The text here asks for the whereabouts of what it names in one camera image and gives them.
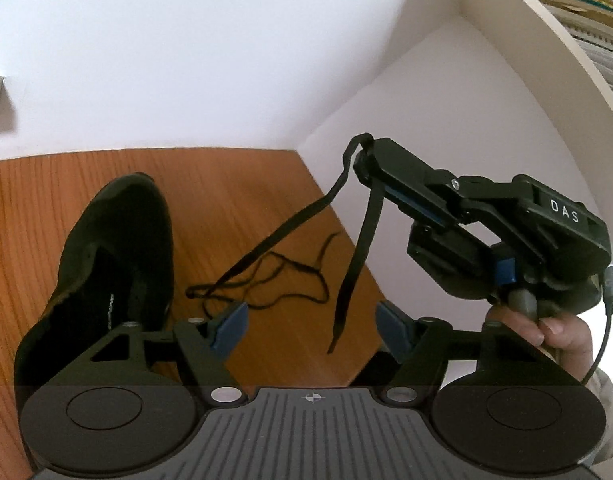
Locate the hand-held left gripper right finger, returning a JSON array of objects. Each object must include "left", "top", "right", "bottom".
[{"left": 375, "top": 300, "right": 583, "bottom": 407}]

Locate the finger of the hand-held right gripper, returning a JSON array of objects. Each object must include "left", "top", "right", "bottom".
[
  {"left": 407, "top": 219, "right": 502, "bottom": 300},
  {"left": 353, "top": 137, "right": 493, "bottom": 229}
]

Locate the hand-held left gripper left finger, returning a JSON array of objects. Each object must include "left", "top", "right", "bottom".
[{"left": 41, "top": 302, "right": 250, "bottom": 407}]

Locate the black shoelace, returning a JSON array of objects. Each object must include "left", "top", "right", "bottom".
[{"left": 185, "top": 132, "right": 388, "bottom": 356}]

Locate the black shoe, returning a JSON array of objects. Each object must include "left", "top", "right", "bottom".
[{"left": 14, "top": 172, "right": 176, "bottom": 387}]

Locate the person's right forearm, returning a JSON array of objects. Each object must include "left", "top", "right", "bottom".
[{"left": 581, "top": 367, "right": 613, "bottom": 465}]

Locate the person's right hand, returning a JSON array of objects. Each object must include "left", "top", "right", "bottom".
[{"left": 485, "top": 304, "right": 595, "bottom": 387}]

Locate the white cabinet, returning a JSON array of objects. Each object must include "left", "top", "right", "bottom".
[{"left": 293, "top": 0, "right": 613, "bottom": 386}]

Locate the stack of books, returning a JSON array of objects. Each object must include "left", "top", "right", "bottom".
[{"left": 503, "top": 0, "right": 613, "bottom": 103}]

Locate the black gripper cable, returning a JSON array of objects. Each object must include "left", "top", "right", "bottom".
[{"left": 577, "top": 266, "right": 613, "bottom": 387}]

